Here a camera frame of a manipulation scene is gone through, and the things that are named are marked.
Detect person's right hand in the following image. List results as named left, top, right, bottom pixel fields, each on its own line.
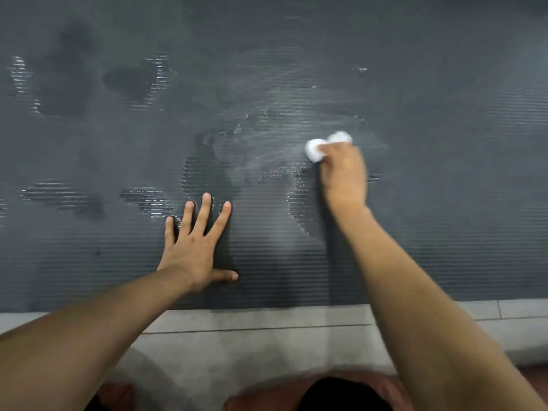
left=318, top=140, right=369, bottom=217

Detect person's left hand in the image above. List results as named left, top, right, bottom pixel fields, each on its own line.
left=156, top=192, right=240, bottom=295

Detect white tissue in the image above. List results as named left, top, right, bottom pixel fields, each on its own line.
left=304, top=130, right=354, bottom=164

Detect dark grey yoga mat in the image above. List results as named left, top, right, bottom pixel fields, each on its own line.
left=0, top=0, right=548, bottom=314

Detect person's right forearm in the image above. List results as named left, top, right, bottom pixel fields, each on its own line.
left=333, top=205, right=548, bottom=411

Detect person's left forearm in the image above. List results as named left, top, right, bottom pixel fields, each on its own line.
left=0, top=268, right=198, bottom=411

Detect reddish-brown cushion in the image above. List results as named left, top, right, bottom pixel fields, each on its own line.
left=96, top=370, right=548, bottom=411

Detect black trousers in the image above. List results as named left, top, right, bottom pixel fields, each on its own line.
left=83, top=377, right=394, bottom=411

